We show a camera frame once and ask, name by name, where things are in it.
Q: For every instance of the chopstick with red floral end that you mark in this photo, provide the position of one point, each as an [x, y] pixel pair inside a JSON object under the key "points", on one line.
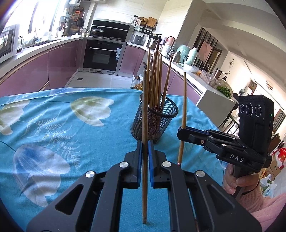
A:
{"points": [[156, 82]]}

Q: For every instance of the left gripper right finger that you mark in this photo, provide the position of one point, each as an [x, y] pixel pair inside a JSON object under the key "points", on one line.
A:
{"points": [[196, 201]]}

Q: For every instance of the pink right sleeve forearm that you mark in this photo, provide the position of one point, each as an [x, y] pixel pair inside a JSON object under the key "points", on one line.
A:
{"points": [[270, 212]]}

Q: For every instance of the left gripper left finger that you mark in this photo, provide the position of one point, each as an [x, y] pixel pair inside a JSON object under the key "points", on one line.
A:
{"points": [[93, 202]]}

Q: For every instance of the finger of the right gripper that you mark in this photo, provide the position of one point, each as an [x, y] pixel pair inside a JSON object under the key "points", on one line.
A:
{"points": [[183, 135], [196, 131]]}

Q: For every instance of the person's right hand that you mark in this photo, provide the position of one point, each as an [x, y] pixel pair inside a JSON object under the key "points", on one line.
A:
{"points": [[231, 183]]}

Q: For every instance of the wooden chopstick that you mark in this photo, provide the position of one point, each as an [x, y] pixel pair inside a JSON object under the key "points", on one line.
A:
{"points": [[148, 71], [156, 50]]}

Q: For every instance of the black range hood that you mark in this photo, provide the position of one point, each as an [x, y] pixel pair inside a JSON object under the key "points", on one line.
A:
{"points": [[111, 29]]}

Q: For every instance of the blue floral tablecloth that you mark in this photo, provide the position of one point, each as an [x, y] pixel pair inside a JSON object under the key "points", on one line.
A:
{"points": [[50, 139]]}

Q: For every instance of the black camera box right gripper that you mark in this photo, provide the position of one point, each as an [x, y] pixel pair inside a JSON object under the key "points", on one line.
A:
{"points": [[256, 122]]}

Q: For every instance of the black mesh utensil holder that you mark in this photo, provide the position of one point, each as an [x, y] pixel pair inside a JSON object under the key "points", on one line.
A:
{"points": [[158, 121]]}

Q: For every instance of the silver microwave oven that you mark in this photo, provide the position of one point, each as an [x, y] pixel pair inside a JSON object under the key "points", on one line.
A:
{"points": [[9, 42]]}

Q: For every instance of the built-in black oven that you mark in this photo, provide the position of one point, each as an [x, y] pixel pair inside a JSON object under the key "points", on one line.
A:
{"points": [[102, 56]]}

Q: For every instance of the mint green kettle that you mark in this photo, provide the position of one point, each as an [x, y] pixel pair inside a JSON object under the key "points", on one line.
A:
{"points": [[184, 51]]}

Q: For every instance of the purple kitchen cabinets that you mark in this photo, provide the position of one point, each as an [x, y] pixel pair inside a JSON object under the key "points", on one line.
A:
{"points": [[51, 66]]}

